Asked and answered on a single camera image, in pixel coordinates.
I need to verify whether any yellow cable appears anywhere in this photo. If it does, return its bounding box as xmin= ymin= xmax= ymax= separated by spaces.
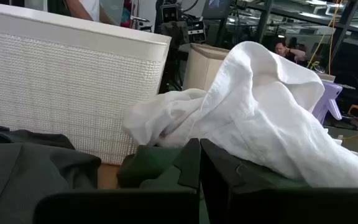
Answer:
xmin=306 ymin=0 xmax=344 ymax=70

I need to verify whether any white woven plastic basket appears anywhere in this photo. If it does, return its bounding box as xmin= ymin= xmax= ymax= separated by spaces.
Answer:
xmin=0 ymin=1 xmax=172 ymax=165

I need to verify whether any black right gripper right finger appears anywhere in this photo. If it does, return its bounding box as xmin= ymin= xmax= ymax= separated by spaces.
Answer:
xmin=200 ymin=138 xmax=358 ymax=224

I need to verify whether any white garment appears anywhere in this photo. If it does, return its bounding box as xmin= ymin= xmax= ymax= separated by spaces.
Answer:
xmin=121 ymin=40 xmax=358 ymax=189

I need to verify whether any grey fabric bin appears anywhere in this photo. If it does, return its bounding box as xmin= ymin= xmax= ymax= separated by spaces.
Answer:
xmin=182 ymin=42 xmax=336 ymax=93

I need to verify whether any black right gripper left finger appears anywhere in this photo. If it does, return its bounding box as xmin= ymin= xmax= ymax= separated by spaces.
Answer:
xmin=34 ymin=138 xmax=201 ymax=224

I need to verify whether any dark monitor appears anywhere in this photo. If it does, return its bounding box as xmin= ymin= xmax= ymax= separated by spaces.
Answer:
xmin=202 ymin=0 xmax=232 ymax=19

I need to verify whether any black metal shelf frame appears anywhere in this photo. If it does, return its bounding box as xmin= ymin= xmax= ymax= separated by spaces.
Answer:
xmin=234 ymin=0 xmax=358 ymax=63

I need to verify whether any person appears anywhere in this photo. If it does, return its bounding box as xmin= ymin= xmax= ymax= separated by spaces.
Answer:
xmin=65 ymin=0 xmax=101 ymax=22
xmin=273 ymin=42 xmax=306 ymax=63

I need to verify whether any purple spray bottle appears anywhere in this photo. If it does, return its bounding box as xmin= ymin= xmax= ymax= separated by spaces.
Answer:
xmin=311 ymin=80 xmax=344 ymax=125

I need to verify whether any dark grey garment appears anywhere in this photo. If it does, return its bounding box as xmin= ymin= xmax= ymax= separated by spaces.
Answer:
xmin=0 ymin=125 xmax=102 ymax=224

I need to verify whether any dark green garment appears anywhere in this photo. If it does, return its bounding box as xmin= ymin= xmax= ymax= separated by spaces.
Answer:
xmin=116 ymin=144 xmax=200 ymax=190

